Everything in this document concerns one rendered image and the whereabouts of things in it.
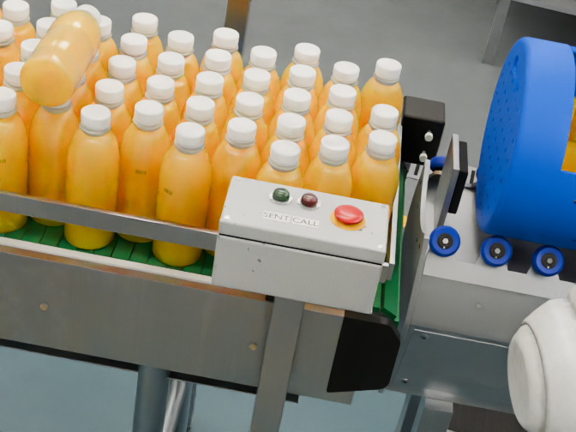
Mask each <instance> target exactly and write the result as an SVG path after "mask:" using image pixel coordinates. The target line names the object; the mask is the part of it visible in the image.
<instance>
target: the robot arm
mask: <svg viewBox="0 0 576 432"><path fill-rule="evenodd" d="M507 375H508V385H509V391H510V396H511V400H512V404H513V410H514V413H515V416H516V418H517V419H518V421H519V423H520V425H521V426H522V427H523V428H524V429H525V430H526V431H528V432H576V285H575V286H574V287H573V288H572V289H571V290H570V292H568V294H567V297H566V298H557V299H551V300H548V301H547V302H546V303H544V304H542V305H541V306H540V307H539V308H537V309H536V310H534V311H533V312H532V313H531V314H530V315H528V316H527V317H526V318H525V319H524V320H523V322H522V323H521V325H520V327H519V330H518V331H517V332H516V334H514V336H513V338H512V340H511V343H510V345H509V349H508V356H507Z"/></svg>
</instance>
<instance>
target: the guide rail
mask: <svg viewBox="0 0 576 432"><path fill-rule="evenodd" d="M0 211H5V212H10V213H18V214H23V215H27V216H32V217H37V218H42V219H49V220H55V221H59V222H64V223H68V224H73V225H81V226H86V227H91V228H95V229H100V230H105V231H113V232H117V233H122V234H127V235H131V236H137V237H144V238H149V239H154V240H159V241H163V242H168V243H176V244H181V245H185V246H190V247H195V248H199V249H208V250H212V251H215V250H216V243H217V236H218V233H219V231H215V230H210V229H206V228H200V227H196V226H192V225H183V224H178V223H174V222H169V221H164V220H160V219H151V218H147V217H142V216H137V215H133V214H128V213H120V212H115V211H111V210H106V209H101V208H96V207H88V206H83V205H79V204H74V203H69V202H65V201H57V200H52V199H47V198H43V197H38V196H33V195H25V194H20V193H16V192H11V191H7V190H1V189H0ZM388 268H389V263H386V262H383V265H382V270H381V276H380V280H379V282H380V283H385V280H386V277H387V271H388Z"/></svg>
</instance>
